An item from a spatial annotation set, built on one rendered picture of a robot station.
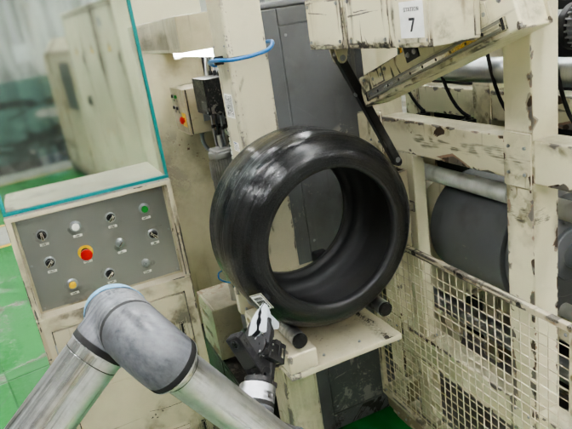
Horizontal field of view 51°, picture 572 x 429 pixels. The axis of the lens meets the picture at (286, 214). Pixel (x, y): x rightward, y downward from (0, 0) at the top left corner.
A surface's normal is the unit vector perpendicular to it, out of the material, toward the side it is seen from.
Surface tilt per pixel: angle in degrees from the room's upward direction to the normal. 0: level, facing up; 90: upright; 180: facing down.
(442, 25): 90
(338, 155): 80
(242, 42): 90
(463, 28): 90
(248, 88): 90
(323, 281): 37
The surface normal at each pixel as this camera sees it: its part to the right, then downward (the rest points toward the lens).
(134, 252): 0.40, 0.23
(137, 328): 0.01, -0.48
